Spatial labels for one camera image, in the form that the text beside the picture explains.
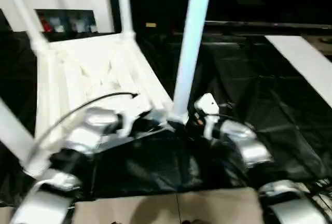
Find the white plastic table top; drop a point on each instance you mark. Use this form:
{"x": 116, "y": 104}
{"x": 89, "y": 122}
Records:
{"x": 93, "y": 68}

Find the white plastic table leg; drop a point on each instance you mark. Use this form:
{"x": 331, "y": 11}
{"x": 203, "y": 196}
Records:
{"x": 23, "y": 11}
{"x": 124, "y": 6}
{"x": 192, "y": 32}
{"x": 13, "y": 130}

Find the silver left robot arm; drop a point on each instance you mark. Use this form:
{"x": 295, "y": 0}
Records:
{"x": 78, "y": 141}

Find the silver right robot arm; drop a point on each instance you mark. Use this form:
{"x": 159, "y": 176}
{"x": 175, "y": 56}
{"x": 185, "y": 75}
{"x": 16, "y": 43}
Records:
{"x": 249, "y": 146}

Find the black plastic mat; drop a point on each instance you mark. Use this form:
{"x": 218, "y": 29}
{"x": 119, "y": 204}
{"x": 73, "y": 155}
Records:
{"x": 259, "y": 115}

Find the small tan tag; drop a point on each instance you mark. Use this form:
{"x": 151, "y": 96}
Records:
{"x": 151, "y": 25}

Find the white paper sheet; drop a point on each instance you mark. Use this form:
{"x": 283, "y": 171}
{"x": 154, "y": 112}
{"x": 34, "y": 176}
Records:
{"x": 306, "y": 63}

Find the small bottles behind glass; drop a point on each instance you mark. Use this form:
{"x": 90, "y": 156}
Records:
{"x": 65, "y": 23}

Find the dark elongated device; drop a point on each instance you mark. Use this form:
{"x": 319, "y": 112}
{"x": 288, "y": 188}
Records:
{"x": 326, "y": 40}

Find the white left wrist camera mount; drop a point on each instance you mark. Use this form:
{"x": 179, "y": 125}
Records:
{"x": 129, "y": 110}

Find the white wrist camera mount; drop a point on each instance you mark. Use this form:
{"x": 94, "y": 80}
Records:
{"x": 208, "y": 107}
{"x": 129, "y": 110}

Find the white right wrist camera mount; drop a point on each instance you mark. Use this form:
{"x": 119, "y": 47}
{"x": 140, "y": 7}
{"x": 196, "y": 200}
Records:
{"x": 208, "y": 107}

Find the dark metal rail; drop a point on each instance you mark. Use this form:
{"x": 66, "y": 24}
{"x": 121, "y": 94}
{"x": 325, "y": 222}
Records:
{"x": 270, "y": 25}

